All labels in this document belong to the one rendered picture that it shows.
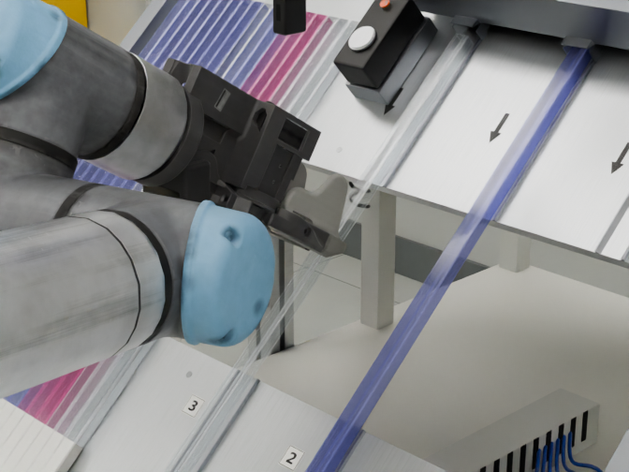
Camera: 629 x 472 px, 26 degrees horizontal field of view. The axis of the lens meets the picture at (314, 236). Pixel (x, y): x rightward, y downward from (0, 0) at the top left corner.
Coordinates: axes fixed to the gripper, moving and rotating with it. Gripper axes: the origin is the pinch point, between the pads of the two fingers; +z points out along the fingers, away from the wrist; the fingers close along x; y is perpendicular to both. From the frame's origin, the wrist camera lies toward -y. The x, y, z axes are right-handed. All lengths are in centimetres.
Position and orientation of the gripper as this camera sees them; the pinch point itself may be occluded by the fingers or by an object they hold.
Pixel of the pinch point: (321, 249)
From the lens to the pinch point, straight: 104.5
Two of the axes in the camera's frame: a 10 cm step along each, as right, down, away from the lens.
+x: -6.9, -2.5, 6.8
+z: 6.1, 3.1, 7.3
